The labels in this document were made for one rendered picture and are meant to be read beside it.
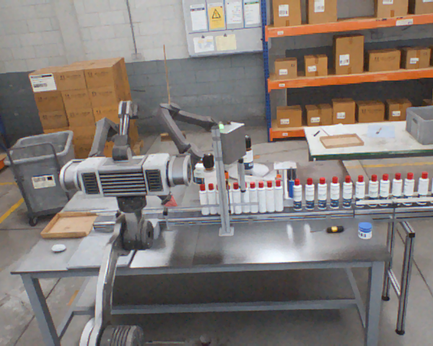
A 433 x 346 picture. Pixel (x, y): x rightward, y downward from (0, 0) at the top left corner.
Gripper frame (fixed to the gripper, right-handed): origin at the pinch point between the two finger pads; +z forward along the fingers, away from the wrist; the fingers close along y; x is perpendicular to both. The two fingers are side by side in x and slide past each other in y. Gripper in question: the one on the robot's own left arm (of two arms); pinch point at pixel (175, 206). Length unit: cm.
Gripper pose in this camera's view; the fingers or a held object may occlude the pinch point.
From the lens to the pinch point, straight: 266.7
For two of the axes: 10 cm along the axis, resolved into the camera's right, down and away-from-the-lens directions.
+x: -7.1, 6.2, 3.4
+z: 7.1, 6.5, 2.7
